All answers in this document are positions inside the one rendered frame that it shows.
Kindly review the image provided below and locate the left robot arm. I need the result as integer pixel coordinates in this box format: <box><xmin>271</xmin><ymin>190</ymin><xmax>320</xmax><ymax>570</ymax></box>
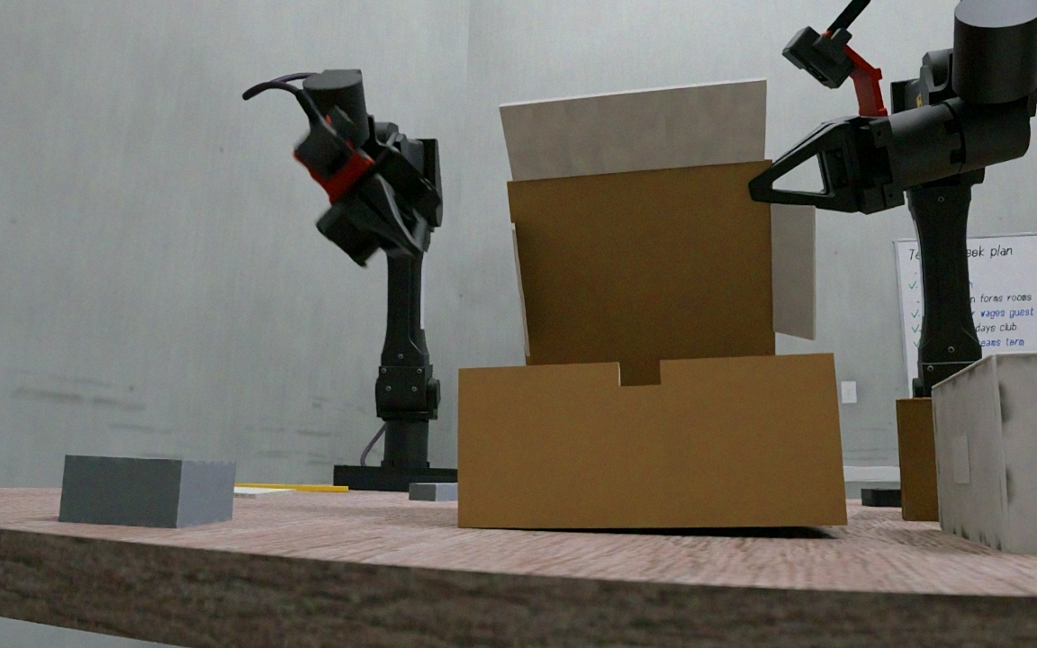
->
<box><xmin>781</xmin><ymin>0</ymin><xmax>1037</xmax><ymax>398</ymax></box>

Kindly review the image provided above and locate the white box with tan tape band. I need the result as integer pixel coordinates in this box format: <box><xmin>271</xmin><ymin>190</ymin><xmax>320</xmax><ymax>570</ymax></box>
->
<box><xmin>931</xmin><ymin>351</ymin><xmax>1037</xmax><ymax>554</ymax></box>

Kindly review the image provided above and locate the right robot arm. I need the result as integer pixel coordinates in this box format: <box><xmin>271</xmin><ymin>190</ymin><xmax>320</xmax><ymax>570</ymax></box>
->
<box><xmin>292</xmin><ymin>67</ymin><xmax>457</xmax><ymax>476</ymax></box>

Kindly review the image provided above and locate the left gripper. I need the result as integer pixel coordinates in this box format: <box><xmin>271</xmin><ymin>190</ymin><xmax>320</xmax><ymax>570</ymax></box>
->
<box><xmin>748</xmin><ymin>44</ymin><xmax>961</xmax><ymax>215</ymax></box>

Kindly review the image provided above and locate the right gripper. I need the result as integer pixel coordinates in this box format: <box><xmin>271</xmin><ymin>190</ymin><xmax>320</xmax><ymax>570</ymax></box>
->
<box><xmin>290</xmin><ymin>136</ymin><xmax>440</xmax><ymax>266</ymax></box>

